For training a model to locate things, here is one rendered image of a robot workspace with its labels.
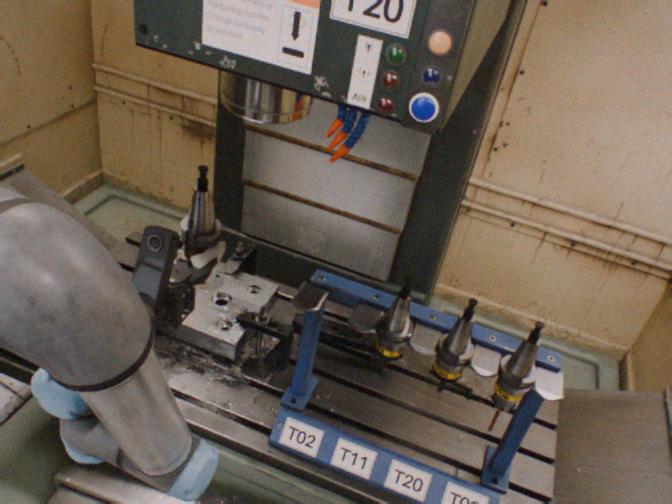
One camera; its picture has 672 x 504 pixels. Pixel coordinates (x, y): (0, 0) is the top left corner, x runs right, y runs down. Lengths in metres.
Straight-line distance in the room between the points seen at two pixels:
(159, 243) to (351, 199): 0.83
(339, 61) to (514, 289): 1.46
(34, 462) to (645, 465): 1.41
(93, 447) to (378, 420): 0.67
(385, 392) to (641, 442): 0.65
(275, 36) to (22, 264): 0.46
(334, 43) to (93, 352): 0.47
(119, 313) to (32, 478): 1.13
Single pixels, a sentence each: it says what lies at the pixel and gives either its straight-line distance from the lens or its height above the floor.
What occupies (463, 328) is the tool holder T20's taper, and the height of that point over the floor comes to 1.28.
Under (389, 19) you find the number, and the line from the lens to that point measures 0.77.
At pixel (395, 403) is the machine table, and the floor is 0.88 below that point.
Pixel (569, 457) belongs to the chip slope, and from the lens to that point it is 1.68.
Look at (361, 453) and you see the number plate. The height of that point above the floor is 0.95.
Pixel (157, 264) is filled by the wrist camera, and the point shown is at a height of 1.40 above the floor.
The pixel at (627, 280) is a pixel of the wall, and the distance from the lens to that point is 2.10.
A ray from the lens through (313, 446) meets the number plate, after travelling 1.26.
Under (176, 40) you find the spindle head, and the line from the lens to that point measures 0.90.
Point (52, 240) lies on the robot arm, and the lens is 0.51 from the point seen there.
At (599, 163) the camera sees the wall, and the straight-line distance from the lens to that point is 1.91.
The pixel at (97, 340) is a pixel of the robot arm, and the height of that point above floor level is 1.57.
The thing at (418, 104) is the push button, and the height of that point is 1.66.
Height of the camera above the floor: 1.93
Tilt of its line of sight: 35 degrees down
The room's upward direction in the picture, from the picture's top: 11 degrees clockwise
